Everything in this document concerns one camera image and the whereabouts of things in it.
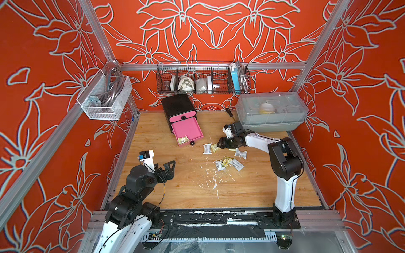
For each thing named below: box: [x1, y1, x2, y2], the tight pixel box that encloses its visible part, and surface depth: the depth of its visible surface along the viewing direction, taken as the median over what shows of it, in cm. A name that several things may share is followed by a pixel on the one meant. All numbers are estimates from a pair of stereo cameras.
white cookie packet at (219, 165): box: [215, 159, 226, 171], surface depth 91 cm
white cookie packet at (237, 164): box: [229, 158, 245, 172], surface depth 92 cm
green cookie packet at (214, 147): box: [210, 143, 221, 153], surface depth 100 cm
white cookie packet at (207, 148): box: [203, 143, 212, 155], surface depth 99 cm
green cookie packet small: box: [221, 157, 233, 168], surface depth 92 cm
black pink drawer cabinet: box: [161, 93, 204, 145], surface depth 101 cm
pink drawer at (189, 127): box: [171, 117, 205, 143], surface depth 103 cm
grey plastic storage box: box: [235, 91, 310, 133], surface depth 100 cm
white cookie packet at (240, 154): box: [234, 148, 247, 160], surface depth 97 cm
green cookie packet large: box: [177, 135, 190, 145], surface depth 99 cm
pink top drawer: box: [169, 110, 197, 123], surface depth 99 cm
